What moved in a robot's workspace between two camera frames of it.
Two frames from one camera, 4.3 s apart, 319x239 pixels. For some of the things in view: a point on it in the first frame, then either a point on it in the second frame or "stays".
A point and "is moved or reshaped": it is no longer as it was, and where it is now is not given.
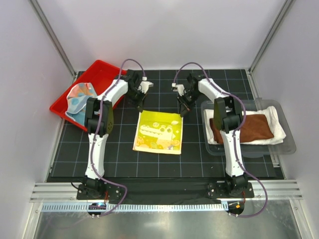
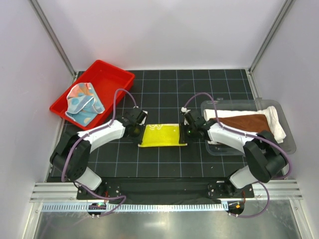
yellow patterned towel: (159, 132) is moved or reshaped
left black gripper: (139, 104) -> (140, 137)
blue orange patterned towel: (77, 99) stays
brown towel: (256, 128) stays
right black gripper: (185, 106) -> (183, 138)
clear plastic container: (288, 147) stays
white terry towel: (271, 114) stays
